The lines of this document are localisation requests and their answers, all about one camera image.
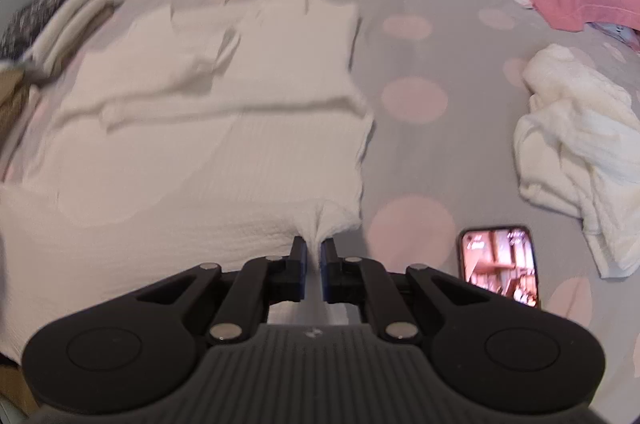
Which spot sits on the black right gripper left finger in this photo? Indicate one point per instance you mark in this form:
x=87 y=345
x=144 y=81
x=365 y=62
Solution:
x=287 y=274

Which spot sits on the white folded sweatshirt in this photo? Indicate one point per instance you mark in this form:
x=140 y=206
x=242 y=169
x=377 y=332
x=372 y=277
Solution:
x=52 y=31

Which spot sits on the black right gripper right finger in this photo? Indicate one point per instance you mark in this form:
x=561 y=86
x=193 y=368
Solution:
x=340 y=278

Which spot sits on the black floral folded garment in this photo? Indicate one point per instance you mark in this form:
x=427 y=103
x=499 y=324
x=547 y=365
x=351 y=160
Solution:
x=25 y=26

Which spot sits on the beige folded garment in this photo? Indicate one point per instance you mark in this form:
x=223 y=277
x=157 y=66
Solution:
x=78 y=29

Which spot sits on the white textured top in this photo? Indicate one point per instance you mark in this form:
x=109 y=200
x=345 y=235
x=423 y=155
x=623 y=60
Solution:
x=214 y=134

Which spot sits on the smartphone with lit screen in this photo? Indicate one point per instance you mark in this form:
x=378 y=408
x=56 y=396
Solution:
x=501 y=260

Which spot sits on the crumpled white garment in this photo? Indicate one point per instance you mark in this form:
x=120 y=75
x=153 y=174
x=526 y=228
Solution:
x=576 y=152

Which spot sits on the grey pink-dotted bedspread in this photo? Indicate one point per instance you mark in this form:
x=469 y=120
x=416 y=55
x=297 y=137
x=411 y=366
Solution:
x=443 y=78

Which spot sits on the brown striped folded garment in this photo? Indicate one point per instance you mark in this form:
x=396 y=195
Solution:
x=17 y=89

